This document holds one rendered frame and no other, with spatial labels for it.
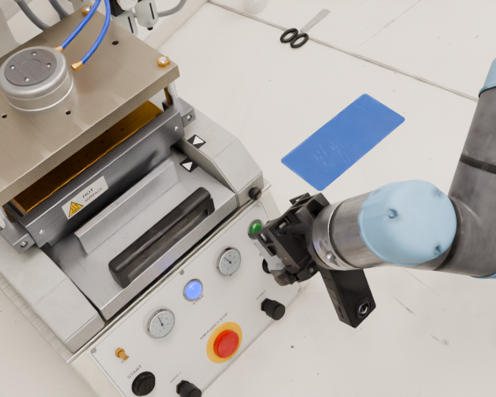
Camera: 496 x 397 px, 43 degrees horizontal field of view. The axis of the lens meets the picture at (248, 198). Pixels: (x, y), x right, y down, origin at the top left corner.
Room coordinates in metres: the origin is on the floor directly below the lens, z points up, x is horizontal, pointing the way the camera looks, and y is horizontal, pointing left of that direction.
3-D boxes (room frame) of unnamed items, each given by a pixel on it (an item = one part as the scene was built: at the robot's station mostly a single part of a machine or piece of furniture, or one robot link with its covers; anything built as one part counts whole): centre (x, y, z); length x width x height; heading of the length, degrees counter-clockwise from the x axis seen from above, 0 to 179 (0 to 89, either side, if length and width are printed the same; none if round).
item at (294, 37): (1.04, -0.16, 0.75); 0.14 x 0.06 x 0.01; 135
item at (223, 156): (0.58, 0.07, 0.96); 0.26 x 0.05 x 0.07; 40
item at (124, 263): (0.41, 0.11, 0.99); 0.15 x 0.02 x 0.04; 130
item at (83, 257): (0.52, 0.19, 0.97); 0.30 x 0.22 x 0.08; 40
